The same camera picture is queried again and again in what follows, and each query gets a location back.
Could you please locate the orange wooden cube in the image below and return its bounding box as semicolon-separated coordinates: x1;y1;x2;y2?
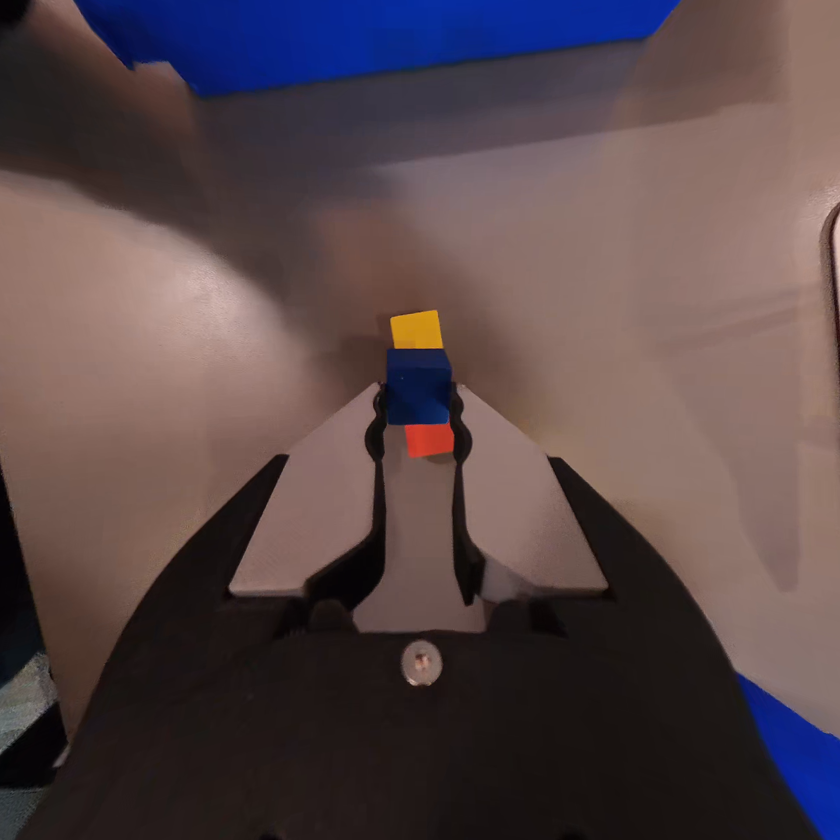
405;423;455;458

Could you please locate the blue plastic bin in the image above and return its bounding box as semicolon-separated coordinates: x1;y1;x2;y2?
735;675;840;840
72;0;683;99

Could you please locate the yellow wooden cube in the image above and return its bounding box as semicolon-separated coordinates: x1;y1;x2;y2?
390;310;445;350

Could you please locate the grey desk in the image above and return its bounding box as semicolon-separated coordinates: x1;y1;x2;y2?
0;0;840;788

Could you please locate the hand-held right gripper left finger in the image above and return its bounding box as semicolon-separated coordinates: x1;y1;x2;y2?
228;381;388;598

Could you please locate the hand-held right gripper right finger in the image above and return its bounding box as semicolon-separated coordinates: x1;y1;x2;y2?
450;382;610;606

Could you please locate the blue wooden cube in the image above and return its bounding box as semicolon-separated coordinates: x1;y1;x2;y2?
386;348;454;426

